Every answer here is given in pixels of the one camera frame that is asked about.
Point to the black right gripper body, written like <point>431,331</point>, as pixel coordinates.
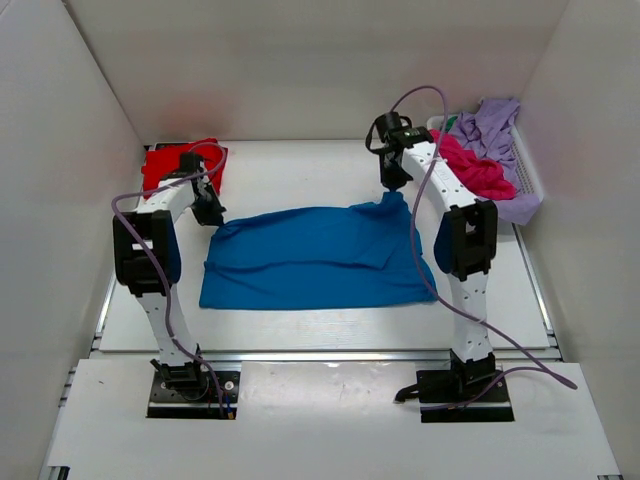
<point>391,174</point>

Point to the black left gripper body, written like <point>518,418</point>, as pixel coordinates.
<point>208,208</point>

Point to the blue t shirt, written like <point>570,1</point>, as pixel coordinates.
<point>362,256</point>

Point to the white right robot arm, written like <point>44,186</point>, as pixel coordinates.
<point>465,243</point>

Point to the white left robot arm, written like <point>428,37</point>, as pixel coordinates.
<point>148,262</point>

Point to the green t shirt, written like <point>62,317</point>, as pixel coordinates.
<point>450,122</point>

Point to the red folded t shirt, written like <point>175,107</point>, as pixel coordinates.
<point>165,159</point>

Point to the lavender t shirt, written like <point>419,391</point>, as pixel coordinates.
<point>488,133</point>

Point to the pink t shirt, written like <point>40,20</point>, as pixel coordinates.
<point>483,177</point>

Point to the white plastic basket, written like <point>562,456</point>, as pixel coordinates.
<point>437,127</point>

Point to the aluminium table edge rail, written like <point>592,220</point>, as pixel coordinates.
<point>266,176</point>

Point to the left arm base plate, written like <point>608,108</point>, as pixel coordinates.
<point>189,392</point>

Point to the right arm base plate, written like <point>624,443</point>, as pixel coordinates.
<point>444,397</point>

